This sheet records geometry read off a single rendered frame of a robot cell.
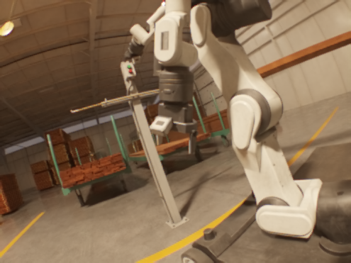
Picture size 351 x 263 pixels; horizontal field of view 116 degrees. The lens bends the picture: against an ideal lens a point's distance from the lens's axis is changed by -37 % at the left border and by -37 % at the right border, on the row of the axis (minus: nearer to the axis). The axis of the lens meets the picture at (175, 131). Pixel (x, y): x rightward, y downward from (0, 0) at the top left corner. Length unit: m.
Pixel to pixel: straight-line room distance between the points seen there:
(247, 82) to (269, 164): 0.25
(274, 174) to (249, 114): 0.20
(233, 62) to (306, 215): 0.49
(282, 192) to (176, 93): 0.43
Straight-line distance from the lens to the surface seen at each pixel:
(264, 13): 0.54
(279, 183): 0.57
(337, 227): 0.57
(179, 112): 0.42
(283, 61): 1.36
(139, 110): 1.25
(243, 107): 0.48
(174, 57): 0.39
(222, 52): 0.55
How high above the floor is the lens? 0.65
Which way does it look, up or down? 1 degrees up
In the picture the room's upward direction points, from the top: 19 degrees counter-clockwise
